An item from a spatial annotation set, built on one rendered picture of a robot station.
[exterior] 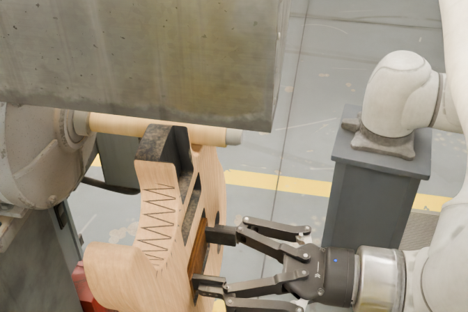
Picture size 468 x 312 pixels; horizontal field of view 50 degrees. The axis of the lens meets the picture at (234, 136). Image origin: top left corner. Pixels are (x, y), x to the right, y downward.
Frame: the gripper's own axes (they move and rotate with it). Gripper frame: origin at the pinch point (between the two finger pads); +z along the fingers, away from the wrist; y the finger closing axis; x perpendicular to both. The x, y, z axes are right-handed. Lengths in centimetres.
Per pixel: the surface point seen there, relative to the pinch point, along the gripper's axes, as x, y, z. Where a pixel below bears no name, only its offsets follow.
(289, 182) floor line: -121, 119, -5
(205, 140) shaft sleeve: 15.5, 7.2, 0.0
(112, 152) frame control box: -9.3, 25.7, 24.6
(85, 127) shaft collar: 16.0, 6.7, 15.8
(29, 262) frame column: -19.1, 5.4, 35.1
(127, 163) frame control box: -11.8, 25.4, 22.0
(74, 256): -41, 20, 39
